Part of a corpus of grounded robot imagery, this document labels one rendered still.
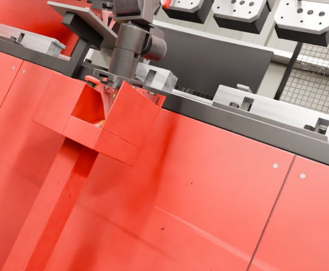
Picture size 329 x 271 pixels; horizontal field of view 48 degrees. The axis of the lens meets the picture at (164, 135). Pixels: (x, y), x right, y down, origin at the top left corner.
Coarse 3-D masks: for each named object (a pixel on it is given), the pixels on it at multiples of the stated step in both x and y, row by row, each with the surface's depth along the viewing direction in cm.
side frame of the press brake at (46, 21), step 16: (0, 0) 177; (16, 0) 184; (32, 0) 191; (48, 0) 198; (64, 0) 206; (0, 16) 180; (16, 16) 186; (32, 16) 194; (48, 16) 201; (32, 32) 197; (48, 32) 205; (64, 32) 213
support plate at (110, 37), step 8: (56, 8) 112; (64, 8) 108; (72, 8) 106; (80, 8) 104; (80, 16) 109; (88, 16) 106; (96, 16) 105; (96, 24) 110; (104, 24) 109; (104, 32) 114; (112, 32) 112; (104, 40) 123; (112, 40) 119; (112, 48) 129
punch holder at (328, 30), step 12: (288, 0) 102; (312, 0) 100; (324, 0) 98; (276, 12) 103; (288, 12) 101; (300, 12) 102; (312, 12) 100; (324, 12) 97; (276, 24) 104; (288, 24) 100; (300, 24) 99; (312, 24) 97; (324, 24) 96; (288, 36) 106; (300, 36) 103; (312, 36) 100; (324, 36) 98
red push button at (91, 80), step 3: (87, 78) 86; (90, 78) 85; (93, 78) 85; (90, 81) 86; (93, 81) 85; (96, 81) 86; (99, 81) 87; (90, 84) 86; (93, 84) 86; (96, 84) 87; (93, 87) 86
